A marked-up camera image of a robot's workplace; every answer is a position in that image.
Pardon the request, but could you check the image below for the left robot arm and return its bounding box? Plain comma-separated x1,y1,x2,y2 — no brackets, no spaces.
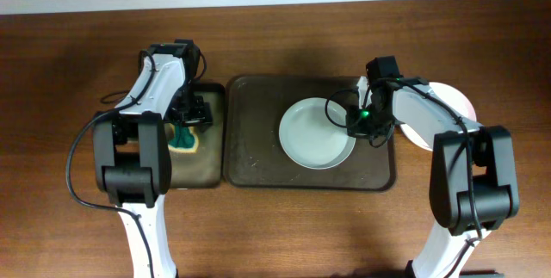
92,40,213,277

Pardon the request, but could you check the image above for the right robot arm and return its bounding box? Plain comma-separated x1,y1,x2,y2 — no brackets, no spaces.
345,56,519,278

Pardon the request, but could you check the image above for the green yellow sponge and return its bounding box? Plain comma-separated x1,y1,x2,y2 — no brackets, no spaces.
167,124,199,154

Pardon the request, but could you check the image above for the large brown serving tray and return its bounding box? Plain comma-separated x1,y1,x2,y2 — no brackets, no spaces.
223,75,396,192

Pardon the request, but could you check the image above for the pinkish white plate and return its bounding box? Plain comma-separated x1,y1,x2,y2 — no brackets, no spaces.
430,82,477,121

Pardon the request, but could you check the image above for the light grey plate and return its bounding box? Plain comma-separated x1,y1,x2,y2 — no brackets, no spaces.
278,97,356,170

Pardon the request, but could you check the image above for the small black water tray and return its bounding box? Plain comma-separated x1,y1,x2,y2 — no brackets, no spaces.
145,82,226,190

